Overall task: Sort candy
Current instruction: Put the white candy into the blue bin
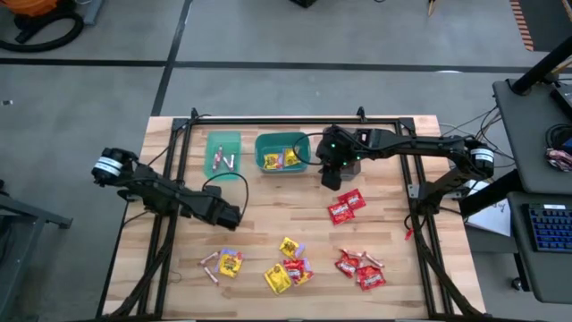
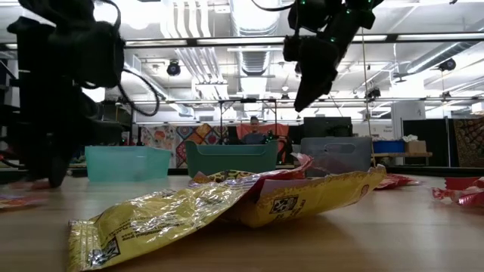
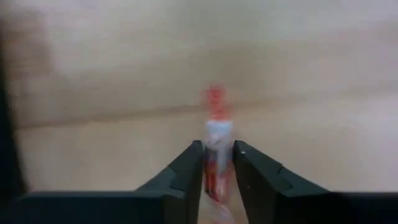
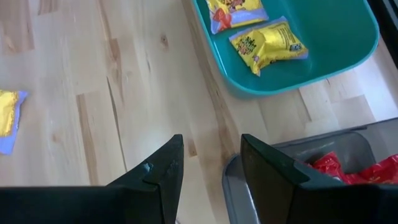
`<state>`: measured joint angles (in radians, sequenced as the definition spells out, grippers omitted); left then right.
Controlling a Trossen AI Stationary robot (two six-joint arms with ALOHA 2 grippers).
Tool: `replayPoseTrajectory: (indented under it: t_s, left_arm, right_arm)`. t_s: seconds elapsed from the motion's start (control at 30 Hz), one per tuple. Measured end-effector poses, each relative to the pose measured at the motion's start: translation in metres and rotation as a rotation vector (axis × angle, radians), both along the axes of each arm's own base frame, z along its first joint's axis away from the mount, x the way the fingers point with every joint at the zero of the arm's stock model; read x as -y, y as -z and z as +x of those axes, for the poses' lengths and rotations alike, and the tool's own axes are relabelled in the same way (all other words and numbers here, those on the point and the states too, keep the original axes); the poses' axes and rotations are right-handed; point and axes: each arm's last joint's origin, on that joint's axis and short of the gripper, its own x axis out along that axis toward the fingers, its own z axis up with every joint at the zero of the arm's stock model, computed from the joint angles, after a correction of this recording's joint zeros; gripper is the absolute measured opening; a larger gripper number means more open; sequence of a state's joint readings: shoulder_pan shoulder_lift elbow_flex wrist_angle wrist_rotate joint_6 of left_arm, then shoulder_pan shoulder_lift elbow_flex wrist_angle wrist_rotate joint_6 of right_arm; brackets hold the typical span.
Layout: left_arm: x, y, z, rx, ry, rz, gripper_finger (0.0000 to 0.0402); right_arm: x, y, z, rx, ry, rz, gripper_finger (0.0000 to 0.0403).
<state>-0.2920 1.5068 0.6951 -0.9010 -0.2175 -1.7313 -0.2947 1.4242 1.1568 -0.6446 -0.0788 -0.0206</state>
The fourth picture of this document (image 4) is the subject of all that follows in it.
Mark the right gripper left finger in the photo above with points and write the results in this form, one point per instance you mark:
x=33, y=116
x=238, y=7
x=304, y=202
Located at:
x=161, y=186

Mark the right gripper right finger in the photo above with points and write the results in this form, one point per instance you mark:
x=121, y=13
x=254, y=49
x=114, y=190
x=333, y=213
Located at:
x=270, y=186

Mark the red candy pack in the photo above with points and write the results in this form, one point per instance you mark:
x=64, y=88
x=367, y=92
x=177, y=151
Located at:
x=328, y=165
x=381, y=171

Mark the yellow sour candy pack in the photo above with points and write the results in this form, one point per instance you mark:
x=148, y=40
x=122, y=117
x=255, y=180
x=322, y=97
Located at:
x=7, y=115
x=239, y=15
x=270, y=43

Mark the grey plastic bin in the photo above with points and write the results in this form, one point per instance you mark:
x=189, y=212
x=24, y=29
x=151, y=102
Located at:
x=351, y=146

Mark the teal plastic bin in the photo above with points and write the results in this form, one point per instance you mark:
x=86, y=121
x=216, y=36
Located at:
x=326, y=37

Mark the black aluminium table frame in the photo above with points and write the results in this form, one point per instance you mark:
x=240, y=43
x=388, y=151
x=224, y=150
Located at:
x=388, y=25

